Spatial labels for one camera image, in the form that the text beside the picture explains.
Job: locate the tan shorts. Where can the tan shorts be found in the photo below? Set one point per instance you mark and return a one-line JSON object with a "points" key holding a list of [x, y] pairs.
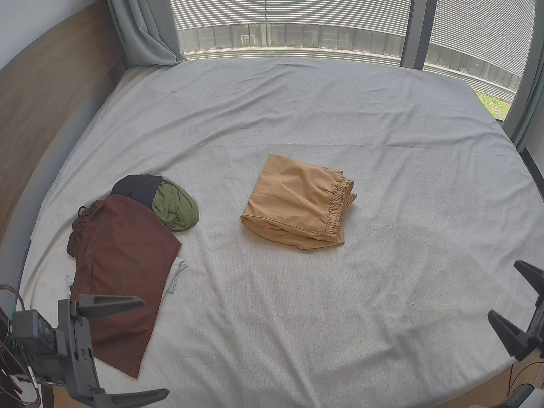
{"points": [[289, 202]]}

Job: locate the blue-green curtain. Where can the blue-green curtain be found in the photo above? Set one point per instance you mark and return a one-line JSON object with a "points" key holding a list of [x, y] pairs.
{"points": [[531, 79], [140, 23]]}

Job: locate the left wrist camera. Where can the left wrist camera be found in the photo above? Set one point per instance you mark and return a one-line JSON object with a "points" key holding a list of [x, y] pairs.
{"points": [[32, 327]]}

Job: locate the brown shorts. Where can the brown shorts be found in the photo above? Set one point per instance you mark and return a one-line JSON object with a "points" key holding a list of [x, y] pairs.
{"points": [[123, 270]]}

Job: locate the white garment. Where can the white garment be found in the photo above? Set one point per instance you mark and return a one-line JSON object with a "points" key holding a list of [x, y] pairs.
{"points": [[175, 272]]}

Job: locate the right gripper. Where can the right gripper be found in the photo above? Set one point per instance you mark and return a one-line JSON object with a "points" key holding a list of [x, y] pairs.
{"points": [[537, 325]]}

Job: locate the green garment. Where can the green garment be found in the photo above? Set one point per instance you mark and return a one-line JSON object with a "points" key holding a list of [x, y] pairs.
{"points": [[176, 208]]}

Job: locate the window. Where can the window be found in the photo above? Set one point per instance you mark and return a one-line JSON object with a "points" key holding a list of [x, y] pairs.
{"points": [[297, 6]]}

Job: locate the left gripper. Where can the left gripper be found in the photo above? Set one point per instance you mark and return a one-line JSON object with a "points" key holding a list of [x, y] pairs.
{"points": [[78, 363]]}

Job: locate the black garment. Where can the black garment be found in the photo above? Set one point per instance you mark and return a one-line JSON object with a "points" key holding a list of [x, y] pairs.
{"points": [[134, 187]]}

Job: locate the bed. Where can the bed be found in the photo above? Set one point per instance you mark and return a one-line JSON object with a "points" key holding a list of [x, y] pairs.
{"points": [[297, 113]]}

